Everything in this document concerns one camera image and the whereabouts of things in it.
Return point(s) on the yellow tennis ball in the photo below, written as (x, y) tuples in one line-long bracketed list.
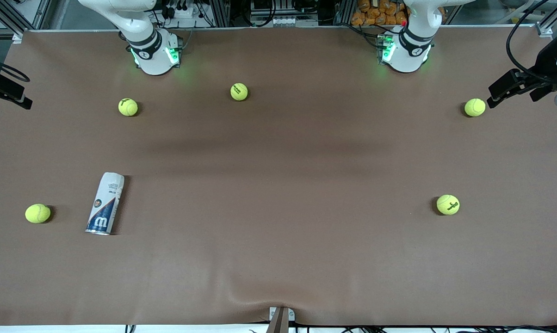
[(448, 204), (128, 107), (38, 213), (474, 107), (239, 91)]

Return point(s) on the white terminal block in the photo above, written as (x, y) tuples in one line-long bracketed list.
[(287, 22)]

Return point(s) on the orange packaged goods pile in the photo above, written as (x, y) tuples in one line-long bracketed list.
[(375, 11)]

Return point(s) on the white blue tennis ball can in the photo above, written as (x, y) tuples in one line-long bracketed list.
[(105, 203)]

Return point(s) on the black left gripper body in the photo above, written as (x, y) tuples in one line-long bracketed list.
[(547, 60)]

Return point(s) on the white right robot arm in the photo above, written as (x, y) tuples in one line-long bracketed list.
[(153, 55)]

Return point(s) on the aluminium frame structure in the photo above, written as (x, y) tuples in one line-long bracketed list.
[(543, 30)]

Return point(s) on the grey table edge bracket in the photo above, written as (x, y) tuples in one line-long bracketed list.
[(281, 321)]

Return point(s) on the brown table mat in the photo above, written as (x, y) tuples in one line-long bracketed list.
[(278, 240)]

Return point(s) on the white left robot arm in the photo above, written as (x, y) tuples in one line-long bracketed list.
[(408, 51)]

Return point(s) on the white power strip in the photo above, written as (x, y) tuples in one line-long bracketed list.
[(190, 14)]

